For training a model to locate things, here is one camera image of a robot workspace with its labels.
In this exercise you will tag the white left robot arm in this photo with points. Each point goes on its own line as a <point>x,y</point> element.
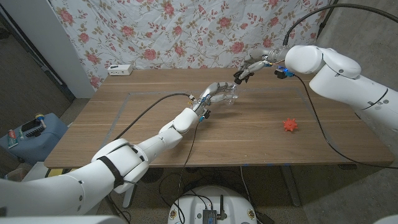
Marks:
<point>124,158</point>

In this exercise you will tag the white robot torso edge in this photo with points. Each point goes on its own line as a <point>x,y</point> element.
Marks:
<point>62,220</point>

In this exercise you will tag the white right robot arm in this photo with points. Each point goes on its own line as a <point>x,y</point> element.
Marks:
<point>342,81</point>

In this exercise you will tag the white table leg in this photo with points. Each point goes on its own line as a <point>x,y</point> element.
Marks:
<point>129,199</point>

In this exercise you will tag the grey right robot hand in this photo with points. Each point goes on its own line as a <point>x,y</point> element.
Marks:
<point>259,54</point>

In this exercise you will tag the small green tube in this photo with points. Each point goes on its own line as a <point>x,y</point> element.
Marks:
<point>20,134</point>

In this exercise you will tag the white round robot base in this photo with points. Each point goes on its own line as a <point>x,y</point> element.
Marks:
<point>192,205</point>

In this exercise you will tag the floral backdrop cloth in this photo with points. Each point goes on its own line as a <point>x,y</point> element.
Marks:
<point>186,31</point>

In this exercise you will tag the grey electronics box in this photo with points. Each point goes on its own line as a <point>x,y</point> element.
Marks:
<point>209,216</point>

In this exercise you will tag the black power adapter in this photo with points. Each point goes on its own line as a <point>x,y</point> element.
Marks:
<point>265,219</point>

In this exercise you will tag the orange spiky stress ball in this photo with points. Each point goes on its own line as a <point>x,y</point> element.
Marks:
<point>290,124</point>

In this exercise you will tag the white power strip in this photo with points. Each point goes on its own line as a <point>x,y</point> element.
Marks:
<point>120,70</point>

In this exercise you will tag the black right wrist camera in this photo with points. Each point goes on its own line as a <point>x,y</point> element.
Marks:
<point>281,73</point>

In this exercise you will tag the yellow black floor item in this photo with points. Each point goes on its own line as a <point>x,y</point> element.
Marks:
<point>55,172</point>

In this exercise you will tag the black round floor object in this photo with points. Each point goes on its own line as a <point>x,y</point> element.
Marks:
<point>155,174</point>

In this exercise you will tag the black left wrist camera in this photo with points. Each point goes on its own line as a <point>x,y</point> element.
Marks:
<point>206,113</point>

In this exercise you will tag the black hair brush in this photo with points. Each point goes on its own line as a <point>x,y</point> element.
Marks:
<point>31,126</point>

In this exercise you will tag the red green toothpaste tube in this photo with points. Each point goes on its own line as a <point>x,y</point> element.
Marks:
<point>12,140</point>

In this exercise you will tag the grey table leg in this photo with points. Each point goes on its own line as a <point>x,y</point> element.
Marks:
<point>290,186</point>

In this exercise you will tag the clear plastic dispenser bottle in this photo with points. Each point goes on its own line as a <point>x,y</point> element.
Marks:
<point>231,98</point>

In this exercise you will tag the black backdrop stand pole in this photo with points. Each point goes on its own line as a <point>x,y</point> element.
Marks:
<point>325,21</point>

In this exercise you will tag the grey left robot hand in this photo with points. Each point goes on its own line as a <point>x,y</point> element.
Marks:
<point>211,88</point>

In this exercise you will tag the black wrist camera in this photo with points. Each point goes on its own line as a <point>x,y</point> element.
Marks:
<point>206,113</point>
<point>281,73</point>

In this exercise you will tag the black antenna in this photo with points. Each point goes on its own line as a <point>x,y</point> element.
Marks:
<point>222,208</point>

